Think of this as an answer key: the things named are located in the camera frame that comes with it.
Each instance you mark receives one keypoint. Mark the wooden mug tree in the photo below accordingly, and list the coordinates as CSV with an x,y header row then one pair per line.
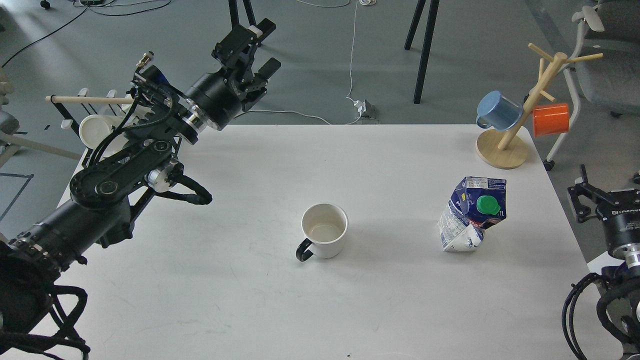
x,y
504,149

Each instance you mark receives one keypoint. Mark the white mug on rack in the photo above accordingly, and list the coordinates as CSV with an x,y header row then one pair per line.
x,y
94,128

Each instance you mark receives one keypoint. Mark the black wire mug rack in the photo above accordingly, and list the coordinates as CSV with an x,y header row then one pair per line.
x,y
135,142

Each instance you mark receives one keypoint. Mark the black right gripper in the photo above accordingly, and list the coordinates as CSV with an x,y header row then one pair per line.
x,y
619,212

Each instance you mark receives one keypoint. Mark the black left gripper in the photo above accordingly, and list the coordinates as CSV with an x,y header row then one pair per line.
x,y
219,95

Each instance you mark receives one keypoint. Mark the white mug with black handle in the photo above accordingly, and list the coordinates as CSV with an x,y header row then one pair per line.
x,y
324,226

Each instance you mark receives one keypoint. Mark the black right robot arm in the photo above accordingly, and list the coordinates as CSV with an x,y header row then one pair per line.
x,y
617,308

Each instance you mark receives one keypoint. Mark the blue mug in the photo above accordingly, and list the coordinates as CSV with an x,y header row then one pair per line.
x,y
498,112

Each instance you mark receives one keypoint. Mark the white power plug box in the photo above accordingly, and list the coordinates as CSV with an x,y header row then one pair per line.
x,y
364,110

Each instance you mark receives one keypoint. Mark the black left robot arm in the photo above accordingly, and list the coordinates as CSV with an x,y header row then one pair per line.
x,y
36,313

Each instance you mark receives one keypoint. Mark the grey office chair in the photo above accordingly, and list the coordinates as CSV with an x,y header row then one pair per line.
x,y
604,58

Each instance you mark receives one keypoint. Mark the black table leg pair right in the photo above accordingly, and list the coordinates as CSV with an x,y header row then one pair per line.
x,y
426,45

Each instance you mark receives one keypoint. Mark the orange mug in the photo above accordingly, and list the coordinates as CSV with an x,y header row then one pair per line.
x,y
551,119

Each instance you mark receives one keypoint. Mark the blue white milk carton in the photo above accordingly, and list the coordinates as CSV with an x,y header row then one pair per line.
x,y
475,205

